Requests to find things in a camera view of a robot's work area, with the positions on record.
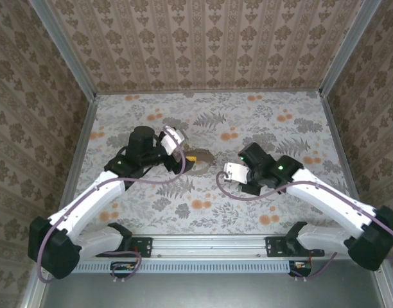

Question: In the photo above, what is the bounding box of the grey metal panel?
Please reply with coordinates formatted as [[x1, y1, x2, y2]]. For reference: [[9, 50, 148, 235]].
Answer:
[[42, 271, 387, 308]]

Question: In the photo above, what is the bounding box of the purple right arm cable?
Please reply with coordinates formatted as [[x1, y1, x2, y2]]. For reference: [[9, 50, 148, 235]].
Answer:
[[215, 171, 393, 262]]

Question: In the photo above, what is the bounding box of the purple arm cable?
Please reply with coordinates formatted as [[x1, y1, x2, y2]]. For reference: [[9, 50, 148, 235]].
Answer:
[[215, 171, 393, 262], [37, 125, 186, 284]]

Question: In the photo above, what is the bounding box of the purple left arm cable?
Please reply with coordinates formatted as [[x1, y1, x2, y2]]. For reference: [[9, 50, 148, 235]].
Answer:
[[37, 125, 186, 284]]

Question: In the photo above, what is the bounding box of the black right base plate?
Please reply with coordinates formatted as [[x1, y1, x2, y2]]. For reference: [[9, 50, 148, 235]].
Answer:
[[265, 236, 325, 258]]

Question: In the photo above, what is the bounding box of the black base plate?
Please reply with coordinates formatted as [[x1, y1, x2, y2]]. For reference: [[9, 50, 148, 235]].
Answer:
[[265, 236, 325, 258], [96, 236, 153, 258]]

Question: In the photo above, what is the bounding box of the aluminium table side rail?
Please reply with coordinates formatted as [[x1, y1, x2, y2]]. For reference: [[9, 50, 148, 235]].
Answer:
[[55, 96, 100, 216], [320, 95, 366, 214]]

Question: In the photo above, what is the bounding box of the aluminium table rear rail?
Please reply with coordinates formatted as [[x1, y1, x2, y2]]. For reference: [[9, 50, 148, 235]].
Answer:
[[95, 89, 322, 96]]

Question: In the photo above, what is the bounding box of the aluminium mounting rail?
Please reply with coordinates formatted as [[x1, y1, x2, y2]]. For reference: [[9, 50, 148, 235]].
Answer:
[[130, 235, 268, 259]]

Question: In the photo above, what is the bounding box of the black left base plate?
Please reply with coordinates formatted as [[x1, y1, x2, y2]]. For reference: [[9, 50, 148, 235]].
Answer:
[[96, 236, 153, 258]]

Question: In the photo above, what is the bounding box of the grey slotted cable duct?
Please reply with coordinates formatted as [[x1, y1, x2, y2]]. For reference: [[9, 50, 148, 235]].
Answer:
[[74, 259, 290, 275]]

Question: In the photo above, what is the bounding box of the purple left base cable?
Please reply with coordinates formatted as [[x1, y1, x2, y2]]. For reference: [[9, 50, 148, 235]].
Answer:
[[110, 251, 143, 279]]

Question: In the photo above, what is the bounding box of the aluminium corner post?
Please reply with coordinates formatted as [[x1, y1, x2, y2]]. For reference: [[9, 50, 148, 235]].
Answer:
[[319, 0, 384, 98], [28, 0, 98, 101]]

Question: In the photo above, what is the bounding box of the aluminium frame strut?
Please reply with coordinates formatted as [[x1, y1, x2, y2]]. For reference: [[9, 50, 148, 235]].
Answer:
[[374, 268, 393, 308], [21, 272, 51, 308]]

